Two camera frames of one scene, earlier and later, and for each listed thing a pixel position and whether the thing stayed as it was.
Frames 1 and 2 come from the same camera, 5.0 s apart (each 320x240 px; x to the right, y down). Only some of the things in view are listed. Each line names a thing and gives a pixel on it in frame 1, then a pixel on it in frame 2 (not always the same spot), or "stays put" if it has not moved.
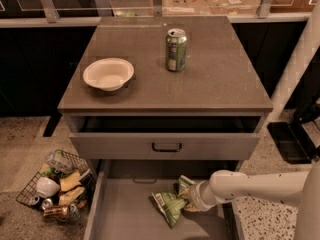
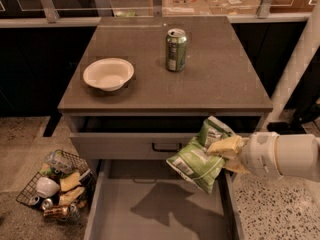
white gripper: x=196 y=195 to x=259 y=154
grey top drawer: x=166 y=137 stays put
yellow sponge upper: x=70 y=181 stays put
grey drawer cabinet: x=155 y=98 stays put
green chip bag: x=171 y=204 to x=196 y=164
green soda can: x=176 y=50 stays put
